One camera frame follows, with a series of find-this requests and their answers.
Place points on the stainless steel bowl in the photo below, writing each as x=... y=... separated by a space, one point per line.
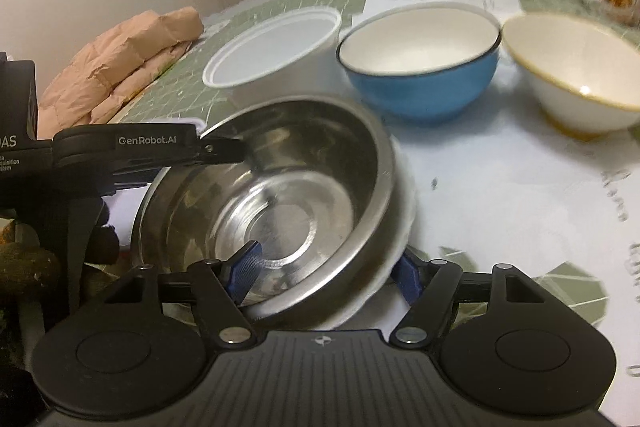
x=300 y=187

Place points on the person's left hand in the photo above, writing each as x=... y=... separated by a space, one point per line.
x=30 y=263

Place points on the blue bowl with black rim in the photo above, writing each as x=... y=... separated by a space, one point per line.
x=425 y=92

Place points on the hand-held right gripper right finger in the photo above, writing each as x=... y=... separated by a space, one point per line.
x=411 y=279

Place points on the green checked tablecloth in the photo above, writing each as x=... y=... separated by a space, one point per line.
x=500 y=187

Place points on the white scalloped plate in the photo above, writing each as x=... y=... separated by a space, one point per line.
x=395 y=237

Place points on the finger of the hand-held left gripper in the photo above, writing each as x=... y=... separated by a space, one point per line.
x=150 y=142

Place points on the tan puffy jacket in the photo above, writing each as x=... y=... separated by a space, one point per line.
x=125 y=52

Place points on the white plastic bowl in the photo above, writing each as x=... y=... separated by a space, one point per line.
x=280 y=52

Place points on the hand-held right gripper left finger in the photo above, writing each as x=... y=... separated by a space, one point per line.
x=246 y=272

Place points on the yellow and blue plate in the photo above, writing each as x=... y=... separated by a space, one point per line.
x=565 y=67

